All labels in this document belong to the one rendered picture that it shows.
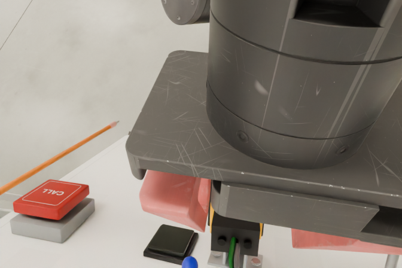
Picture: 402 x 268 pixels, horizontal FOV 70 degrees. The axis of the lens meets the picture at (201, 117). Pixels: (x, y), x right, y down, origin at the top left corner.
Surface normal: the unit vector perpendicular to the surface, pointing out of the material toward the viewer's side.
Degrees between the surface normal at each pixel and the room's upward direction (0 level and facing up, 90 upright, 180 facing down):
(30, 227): 37
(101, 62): 0
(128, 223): 53
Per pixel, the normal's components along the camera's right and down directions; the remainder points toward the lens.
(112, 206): 0.04, -0.96
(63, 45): -0.15, -0.37
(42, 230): -0.22, 0.25
